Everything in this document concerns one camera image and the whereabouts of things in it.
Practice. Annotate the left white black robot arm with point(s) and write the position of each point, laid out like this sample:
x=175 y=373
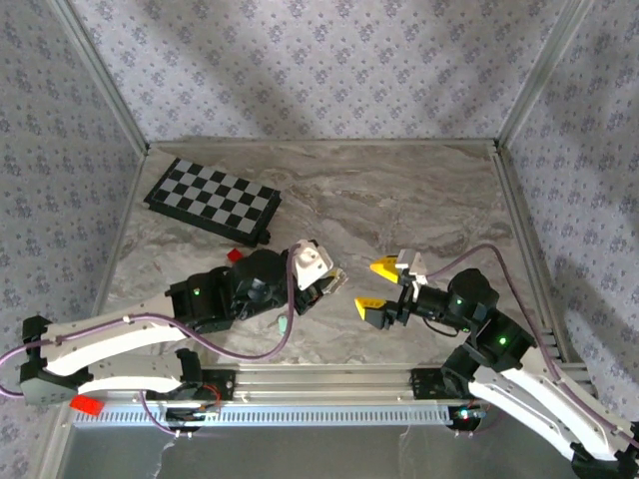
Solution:
x=100 y=339

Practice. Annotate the black grey chessboard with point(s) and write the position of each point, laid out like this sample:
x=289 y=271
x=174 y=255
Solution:
x=214 y=199

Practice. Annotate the aluminium frame post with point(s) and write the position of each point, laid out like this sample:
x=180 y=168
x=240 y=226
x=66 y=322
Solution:
x=101 y=75
x=542 y=75

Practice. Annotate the aluminium table edge rail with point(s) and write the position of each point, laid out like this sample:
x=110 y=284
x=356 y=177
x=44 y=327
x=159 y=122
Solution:
x=526 y=249
x=117 y=249

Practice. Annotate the red tag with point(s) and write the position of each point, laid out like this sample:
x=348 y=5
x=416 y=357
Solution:
x=86 y=405

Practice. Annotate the small circuit board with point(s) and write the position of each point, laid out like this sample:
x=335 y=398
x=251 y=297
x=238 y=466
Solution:
x=466 y=414
x=192 y=414

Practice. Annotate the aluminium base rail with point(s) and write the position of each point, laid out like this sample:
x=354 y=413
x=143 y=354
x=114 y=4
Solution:
x=324 y=381

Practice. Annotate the small red block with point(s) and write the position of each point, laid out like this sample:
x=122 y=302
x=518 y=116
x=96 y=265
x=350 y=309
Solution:
x=234 y=255

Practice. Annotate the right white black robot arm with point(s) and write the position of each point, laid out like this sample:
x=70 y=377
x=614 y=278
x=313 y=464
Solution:
x=549 y=409

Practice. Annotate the grey metal sheet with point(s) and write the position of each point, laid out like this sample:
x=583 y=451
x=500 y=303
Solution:
x=324 y=454

